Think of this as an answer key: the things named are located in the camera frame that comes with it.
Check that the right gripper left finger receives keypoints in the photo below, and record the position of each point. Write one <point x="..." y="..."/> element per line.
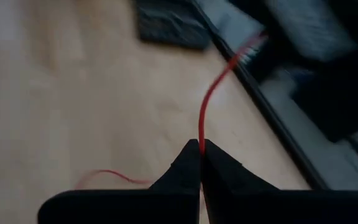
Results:
<point x="135" y="208"/>

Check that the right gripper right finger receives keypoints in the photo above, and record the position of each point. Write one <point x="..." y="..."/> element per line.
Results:
<point x="259" y="208"/>

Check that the black open bit case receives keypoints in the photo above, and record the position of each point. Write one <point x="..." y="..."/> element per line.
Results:
<point x="172" y="25"/>

